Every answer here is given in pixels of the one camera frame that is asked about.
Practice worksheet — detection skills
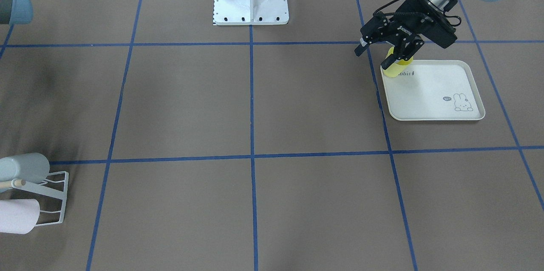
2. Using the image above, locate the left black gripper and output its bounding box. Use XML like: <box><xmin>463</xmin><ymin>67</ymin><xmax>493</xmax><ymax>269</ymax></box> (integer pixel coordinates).
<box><xmin>355</xmin><ymin>0</ymin><xmax>446</xmax><ymax>68</ymax></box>

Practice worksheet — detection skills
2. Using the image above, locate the yellow plastic cup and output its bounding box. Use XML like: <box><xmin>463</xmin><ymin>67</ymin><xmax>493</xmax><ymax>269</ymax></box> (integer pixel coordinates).
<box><xmin>380</xmin><ymin>46</ymin><xmax>414</xmax><ymax>78</ymax></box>

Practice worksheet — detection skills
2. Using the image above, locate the grey plastic cup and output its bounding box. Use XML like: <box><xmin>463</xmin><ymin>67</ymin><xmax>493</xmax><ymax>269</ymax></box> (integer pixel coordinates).
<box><xmin>0</xmin><ymin>152</ymin><xmax>49</xmax><ymax>183</ymax></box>

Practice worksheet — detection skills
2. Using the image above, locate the pink plastic cup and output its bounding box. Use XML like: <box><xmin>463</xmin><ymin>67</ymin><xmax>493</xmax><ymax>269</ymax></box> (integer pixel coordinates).
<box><xmin>0</xmin><ymin>199</ymin><xmax>40</xmax><ymax>234</ymax></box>

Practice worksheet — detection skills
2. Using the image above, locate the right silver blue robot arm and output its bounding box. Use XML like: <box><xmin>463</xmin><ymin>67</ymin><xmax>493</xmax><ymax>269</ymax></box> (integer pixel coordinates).
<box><xmin>0</xmin><ymin>0</ymin><xmax>34</xmax><ymax>25</ymax></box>

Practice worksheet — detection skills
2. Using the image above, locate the cream plastic tray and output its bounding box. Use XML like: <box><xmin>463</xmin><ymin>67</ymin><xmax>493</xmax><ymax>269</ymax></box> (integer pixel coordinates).
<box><xmin>381</xmin><ymin>60</ymin><xmax>486</xmax><ymax>121</ymax></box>

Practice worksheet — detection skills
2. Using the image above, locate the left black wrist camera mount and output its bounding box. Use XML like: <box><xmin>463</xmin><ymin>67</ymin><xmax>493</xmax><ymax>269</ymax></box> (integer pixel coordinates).
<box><xmin>423</xmin><ymin>16</ymin><xmax>457</xmax><ymax>49</ymax></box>

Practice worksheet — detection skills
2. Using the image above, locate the white wire cup rack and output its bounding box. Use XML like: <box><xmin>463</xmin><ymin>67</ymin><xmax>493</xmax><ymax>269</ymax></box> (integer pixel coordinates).
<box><xmin>0</xmin><ymin>171</ymin><xmax>69</xmax><ymax>227</ymax></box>

